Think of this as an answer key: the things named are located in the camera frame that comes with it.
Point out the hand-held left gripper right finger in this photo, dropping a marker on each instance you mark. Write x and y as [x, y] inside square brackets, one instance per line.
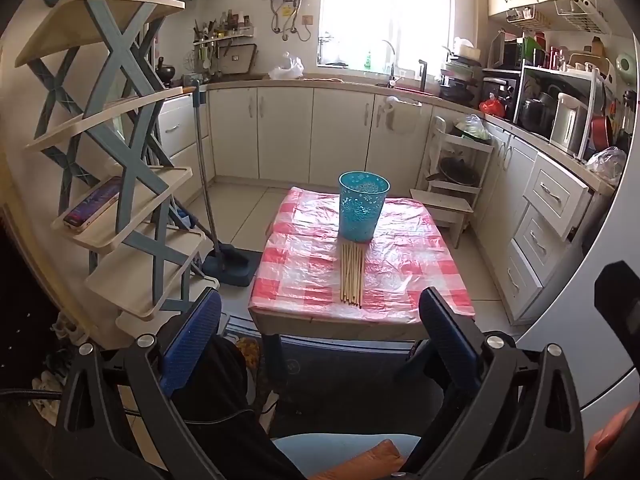
[447, 345]

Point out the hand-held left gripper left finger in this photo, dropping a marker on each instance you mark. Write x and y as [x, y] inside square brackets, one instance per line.
[192, 340]

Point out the bundle of wooden chopsticks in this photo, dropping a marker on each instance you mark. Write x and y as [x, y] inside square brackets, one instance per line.
[352, 275]

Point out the blue perforated utensil basket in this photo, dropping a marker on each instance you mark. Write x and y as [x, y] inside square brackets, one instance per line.
[362, 210]

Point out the person's right hand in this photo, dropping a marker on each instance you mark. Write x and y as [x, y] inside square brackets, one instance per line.
[617, 430]

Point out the black cloth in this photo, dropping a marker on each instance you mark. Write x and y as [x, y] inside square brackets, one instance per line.
[220, 400]

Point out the open white drawer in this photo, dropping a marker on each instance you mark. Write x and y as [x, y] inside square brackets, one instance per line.
[555, 192]

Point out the red white checkered tablecloth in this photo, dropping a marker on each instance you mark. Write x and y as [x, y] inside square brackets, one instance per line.
[310, 270]

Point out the white step stool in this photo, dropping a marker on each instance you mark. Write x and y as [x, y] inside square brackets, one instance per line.
[442, 202]

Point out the clear plastic bag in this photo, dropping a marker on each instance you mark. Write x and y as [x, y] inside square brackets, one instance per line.
[607, 165]

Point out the light blue cloth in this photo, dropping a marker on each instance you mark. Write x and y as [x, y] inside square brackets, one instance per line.
[325, 442]

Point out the smartphone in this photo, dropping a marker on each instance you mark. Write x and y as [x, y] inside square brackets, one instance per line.
[92, 205]

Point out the black wok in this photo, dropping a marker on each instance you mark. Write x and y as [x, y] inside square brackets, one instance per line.
[457, 172]

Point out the white storage trolley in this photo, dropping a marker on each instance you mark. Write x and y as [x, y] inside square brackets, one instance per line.
[482, 170]

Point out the red pot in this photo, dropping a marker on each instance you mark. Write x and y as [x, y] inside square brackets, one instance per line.
[602, 132]

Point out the white thermo pot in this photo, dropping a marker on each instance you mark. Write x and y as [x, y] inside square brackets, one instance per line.
[570, 122]

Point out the black cooker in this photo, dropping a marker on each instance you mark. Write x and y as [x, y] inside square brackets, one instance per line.
[532, 112]

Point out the bag of green vegetables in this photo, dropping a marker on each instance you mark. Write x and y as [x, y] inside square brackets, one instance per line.
[472, 127]

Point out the cream lower kitchen cabinets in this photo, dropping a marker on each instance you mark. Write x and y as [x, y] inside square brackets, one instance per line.
[285, 130]

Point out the white hanging bag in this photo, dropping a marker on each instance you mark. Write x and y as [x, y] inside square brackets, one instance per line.
[400, 117]

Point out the red plastic bag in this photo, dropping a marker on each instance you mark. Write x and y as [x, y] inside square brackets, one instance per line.
[492, 108]

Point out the white appliance rack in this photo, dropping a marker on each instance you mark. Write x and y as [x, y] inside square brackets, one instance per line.
[560, 77]

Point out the black toaster oven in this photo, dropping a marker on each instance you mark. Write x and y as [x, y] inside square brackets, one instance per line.
[500, 92]

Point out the row of bottles and jars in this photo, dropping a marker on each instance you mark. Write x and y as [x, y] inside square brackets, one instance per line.
[570, 57]

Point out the stack of dishes and pans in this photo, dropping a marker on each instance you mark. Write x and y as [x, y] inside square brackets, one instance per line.
[460, 75]

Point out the black tall tap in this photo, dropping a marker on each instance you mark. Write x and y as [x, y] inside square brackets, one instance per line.
[423, 75]

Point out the black cooking pot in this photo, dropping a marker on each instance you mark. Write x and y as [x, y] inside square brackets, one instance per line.
[167, 70]

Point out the green box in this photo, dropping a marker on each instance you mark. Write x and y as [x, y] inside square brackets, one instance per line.
[534, 50]

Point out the black microwave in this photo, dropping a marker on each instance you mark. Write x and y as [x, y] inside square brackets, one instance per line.
[507, 52]

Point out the dark framed tray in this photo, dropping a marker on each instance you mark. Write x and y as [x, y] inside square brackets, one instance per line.
[239, 59]

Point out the chrome sink faucet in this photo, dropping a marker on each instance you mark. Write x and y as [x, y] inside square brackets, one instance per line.
[392, 62]

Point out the white plastic bag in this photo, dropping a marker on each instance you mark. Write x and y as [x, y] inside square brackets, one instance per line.
[287, 67]

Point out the green dish soap bottle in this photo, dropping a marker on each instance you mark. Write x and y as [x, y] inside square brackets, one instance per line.
[368, 62]

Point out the kitchen window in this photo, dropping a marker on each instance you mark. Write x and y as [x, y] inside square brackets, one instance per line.
[385, 10]

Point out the beige shelf rack blue frame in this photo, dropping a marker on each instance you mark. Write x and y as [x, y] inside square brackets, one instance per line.
[122, 60]

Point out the wall rack with kitchen tools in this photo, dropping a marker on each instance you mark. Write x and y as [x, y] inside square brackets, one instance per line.
[222, 30]

